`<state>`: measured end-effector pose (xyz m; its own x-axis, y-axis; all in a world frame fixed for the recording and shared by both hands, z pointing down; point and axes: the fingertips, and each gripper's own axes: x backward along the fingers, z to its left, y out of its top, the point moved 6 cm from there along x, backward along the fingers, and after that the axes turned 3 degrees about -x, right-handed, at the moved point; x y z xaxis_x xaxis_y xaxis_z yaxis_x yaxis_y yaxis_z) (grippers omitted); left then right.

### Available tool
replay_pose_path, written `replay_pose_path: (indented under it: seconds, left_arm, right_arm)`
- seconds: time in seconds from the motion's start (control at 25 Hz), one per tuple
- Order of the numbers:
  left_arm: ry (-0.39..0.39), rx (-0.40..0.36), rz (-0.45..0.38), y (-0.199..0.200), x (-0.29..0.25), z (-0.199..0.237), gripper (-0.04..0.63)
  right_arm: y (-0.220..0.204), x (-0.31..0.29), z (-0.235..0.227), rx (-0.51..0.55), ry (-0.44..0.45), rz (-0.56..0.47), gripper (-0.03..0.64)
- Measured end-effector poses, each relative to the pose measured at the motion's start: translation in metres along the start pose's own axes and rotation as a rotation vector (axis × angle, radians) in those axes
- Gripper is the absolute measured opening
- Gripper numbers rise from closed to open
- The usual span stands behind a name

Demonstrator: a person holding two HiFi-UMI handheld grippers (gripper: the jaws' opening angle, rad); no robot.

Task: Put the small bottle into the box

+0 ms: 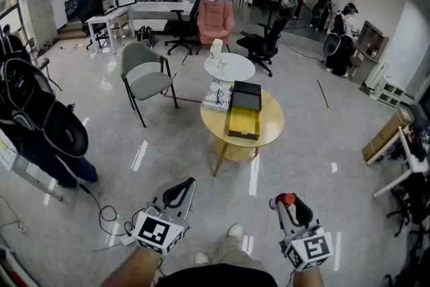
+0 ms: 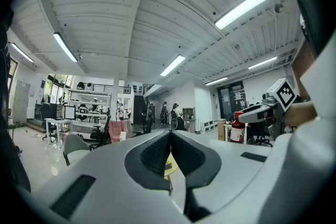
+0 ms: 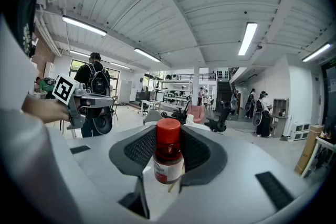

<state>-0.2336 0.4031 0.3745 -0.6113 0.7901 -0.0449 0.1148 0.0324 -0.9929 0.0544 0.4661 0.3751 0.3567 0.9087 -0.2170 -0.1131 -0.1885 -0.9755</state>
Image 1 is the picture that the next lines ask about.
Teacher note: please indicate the white desk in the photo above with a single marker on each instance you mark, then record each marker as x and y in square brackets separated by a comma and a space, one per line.
[107, 18]
[407, 148]

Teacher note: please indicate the black swivel chair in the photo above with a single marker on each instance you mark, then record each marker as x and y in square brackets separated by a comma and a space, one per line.
[92, 27]
[416, 208]

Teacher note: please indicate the black office chair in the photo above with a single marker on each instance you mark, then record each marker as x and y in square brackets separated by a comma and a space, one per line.
[186, 25]
[260, 43]

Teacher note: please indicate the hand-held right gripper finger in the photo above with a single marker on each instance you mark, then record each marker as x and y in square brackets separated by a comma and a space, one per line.
[314, 213]
[287, 216]

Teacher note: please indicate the dark wooden chair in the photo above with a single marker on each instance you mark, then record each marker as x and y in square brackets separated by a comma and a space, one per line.
[42, 62]

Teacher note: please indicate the yellow wooden tray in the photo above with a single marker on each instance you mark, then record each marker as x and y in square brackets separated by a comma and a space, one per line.
[243, 104]

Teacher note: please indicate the clear plastic bottle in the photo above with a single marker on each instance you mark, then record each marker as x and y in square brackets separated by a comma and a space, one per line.
[212, 53]

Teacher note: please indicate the white side table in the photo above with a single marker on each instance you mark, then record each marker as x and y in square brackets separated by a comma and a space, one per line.
[6, 158]

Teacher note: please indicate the long cardboard box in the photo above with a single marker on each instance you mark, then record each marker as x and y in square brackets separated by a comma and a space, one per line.
[386, 134]

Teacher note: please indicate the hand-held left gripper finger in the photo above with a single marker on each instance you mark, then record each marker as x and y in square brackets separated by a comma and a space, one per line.
[190, 198]
[173, 188]

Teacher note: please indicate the person's white shoe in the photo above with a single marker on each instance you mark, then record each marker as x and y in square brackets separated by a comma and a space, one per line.
[235, 231]
[201, 258]

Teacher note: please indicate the person's beige trousers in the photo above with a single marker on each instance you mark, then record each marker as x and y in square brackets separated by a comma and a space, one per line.
[235, 252]

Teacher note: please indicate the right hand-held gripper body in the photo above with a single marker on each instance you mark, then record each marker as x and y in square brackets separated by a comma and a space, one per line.
[310, 250]

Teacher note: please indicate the white plastic jug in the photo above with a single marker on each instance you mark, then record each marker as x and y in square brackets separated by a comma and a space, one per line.
[216, 45]

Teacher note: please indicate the small white cabinet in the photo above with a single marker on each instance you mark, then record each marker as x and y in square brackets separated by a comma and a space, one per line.
[389, 90]

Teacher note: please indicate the round wooden table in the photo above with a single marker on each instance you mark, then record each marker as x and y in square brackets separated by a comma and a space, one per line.
[268, 124]

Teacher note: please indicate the white power strip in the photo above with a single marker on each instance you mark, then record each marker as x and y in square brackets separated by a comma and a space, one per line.
[127, 239]

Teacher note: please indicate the pink armchair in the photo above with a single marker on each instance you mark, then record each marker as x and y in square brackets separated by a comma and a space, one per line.
[215, 18]

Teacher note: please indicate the person's black shirt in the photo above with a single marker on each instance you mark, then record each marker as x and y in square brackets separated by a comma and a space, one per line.
[218, 277]

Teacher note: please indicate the round white table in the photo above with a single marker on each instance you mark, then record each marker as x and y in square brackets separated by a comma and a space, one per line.
[235, 69]

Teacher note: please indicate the printed newspaper-pattern book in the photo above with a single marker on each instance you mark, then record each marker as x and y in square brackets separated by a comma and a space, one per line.
[211, 101]

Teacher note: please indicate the grey padded chair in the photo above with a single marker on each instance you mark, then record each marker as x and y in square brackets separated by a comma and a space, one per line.
[149, 84]

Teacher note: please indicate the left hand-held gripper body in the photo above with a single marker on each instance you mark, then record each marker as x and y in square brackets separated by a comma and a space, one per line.
[152, 232]

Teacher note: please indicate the black backpack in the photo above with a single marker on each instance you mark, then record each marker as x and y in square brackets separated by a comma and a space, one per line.
[146, 35]

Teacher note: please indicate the grey metal locker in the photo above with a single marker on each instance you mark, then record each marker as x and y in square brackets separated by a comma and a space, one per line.
[42, 17]

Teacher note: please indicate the person's left forearm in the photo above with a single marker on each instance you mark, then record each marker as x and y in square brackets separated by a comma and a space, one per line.
[131, 267]

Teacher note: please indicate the grey wooden wall cabinet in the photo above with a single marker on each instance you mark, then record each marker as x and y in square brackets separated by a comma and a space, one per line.
[369, 40]

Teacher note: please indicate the person's right forearm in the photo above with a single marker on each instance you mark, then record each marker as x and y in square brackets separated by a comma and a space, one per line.
[309, 279]

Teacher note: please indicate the black floor stand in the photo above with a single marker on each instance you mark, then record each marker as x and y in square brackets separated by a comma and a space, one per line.
[268, 15]

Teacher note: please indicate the small white cup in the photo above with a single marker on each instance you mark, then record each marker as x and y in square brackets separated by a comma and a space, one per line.
[221, 64]

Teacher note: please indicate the black eyeglasses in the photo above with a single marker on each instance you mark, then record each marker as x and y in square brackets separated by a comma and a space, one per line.
[220, 95]

